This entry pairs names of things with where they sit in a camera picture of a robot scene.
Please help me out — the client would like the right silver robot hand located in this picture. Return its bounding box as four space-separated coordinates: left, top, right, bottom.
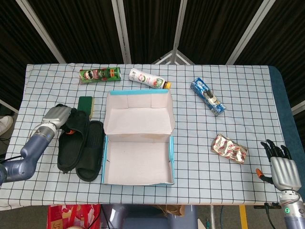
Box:
256 139 302 191

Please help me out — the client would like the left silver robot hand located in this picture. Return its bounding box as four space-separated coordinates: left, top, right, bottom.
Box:
42 104 72 136

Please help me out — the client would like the black rubber slipper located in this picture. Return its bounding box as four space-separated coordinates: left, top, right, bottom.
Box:
75 120 105 182
56 104 90 174

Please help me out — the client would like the light blue shoe box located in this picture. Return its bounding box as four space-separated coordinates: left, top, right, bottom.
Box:
101 90 176 186

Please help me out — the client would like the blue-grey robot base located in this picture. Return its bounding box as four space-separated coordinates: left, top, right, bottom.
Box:
100 204 198 229

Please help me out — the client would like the blue Oreo cookie pack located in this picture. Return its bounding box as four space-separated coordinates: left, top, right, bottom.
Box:
190 77 226 117

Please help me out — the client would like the green yellow sponge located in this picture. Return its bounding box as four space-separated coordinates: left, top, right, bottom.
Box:
77 96 95 119

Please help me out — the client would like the green Pringles can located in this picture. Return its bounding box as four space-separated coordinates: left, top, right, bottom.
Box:
79 67 122 85

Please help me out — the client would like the gold red snack wrapper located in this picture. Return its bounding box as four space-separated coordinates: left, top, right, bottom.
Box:
211 133 248 165

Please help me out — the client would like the blue padded table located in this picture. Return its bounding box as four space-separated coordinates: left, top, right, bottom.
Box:
268 65 305 206

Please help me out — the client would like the white grid tablecloth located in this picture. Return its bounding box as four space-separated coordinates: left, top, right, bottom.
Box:
0 63 285 212

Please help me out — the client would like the black corrugated partition panel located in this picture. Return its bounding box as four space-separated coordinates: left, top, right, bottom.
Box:
26 0 126 64
177 0 263 64
0 0 60 113
123 0 182 64
234 0 305 115

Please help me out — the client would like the metal table leg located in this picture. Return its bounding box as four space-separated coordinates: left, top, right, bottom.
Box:
209 204 217 229

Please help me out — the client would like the white drink bottle yellow cap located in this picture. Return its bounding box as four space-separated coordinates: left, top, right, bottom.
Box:
128 68 172 90

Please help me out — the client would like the red patterned bag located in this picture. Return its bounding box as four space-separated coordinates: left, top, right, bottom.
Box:
47 204 102 229

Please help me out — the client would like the brown paper bag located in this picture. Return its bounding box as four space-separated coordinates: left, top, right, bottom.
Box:
156 204 186 218

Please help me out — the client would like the metal partition base foot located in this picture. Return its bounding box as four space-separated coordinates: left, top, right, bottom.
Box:
151 49 195 65

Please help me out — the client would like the white partition frame bar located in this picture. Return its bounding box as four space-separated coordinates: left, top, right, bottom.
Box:
0 99 19 113
290 100 305 115

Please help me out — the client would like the white partition frame post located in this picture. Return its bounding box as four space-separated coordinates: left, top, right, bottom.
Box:
170 0 188 64
111 0 132 64
16 0 66 64
225 0 271 64

